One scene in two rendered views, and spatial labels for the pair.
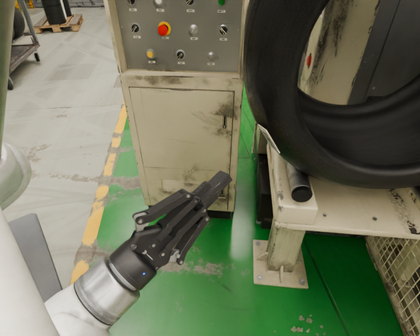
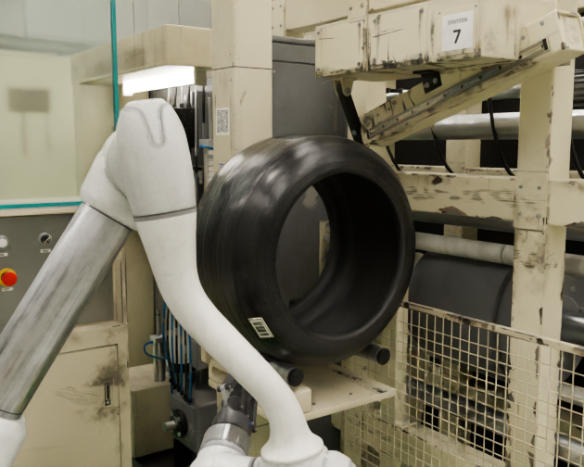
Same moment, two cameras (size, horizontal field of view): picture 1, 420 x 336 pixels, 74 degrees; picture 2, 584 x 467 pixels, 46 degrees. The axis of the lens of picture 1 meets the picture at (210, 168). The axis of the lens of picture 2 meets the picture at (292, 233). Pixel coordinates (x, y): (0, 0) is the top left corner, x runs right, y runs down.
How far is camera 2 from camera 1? 112 cm
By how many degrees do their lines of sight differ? 48
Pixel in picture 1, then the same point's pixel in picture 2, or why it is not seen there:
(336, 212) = (320, 399)
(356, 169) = (327, 337)
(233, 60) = (106, 304)
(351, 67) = not seen: hidden behind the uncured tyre
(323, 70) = not seen: hidden behind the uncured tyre
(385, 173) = (346, 335)
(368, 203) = (337, 387)
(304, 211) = (301, 396)
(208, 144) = (83, 441)
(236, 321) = not seen: outside the picture
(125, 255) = (231, 413)
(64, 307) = (217, 452)
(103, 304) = (241, 444)
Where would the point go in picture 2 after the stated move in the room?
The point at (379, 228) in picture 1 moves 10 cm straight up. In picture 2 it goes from (358, 397) to (358, 359)
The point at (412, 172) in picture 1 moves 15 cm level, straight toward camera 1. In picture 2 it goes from (360, 330) to (364, 347)
